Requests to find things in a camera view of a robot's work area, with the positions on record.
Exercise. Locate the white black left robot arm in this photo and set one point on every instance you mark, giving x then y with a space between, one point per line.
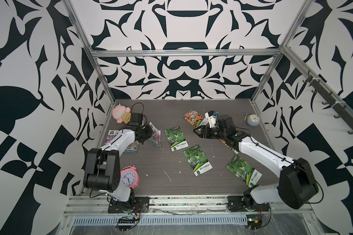
102 168

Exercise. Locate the pink flower seed packet white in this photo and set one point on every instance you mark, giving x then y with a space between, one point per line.
156 136

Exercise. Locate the right circuit board with wires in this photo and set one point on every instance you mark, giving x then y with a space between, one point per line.
254 222

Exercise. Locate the green melon seed packet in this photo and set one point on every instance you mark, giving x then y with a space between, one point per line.
244 171
176 138
197 160

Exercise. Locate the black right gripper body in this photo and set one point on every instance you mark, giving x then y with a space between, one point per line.
214 132

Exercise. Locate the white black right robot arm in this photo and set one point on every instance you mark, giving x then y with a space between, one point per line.
296 185

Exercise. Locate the left circuit board with wires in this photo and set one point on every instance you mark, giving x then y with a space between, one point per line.
128 222

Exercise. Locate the mixed colour flower seed packet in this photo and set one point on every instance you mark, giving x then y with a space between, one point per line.
195 119

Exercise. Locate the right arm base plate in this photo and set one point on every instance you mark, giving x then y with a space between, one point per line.
245 203

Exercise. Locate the pink flower seed packet teal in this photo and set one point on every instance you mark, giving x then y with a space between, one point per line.
112 135

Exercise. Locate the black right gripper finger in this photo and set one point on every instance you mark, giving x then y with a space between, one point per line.
205 127
199 134

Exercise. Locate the orange flower seed packet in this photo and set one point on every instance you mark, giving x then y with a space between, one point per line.
231 148

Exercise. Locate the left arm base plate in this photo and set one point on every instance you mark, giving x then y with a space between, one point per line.
135 204

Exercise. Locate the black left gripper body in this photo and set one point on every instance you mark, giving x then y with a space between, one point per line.
146 133

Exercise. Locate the pink striped plush toy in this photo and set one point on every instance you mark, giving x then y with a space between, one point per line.
121 114

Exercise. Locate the small white round clock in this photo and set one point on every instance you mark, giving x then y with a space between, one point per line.
252 120

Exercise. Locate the black wall hook rack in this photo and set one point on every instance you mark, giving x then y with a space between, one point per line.
331 99

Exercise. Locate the pink alarm clock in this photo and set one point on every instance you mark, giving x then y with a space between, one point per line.
130 177

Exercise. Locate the circuit board with wires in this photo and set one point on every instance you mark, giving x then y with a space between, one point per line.
254 222
128 222

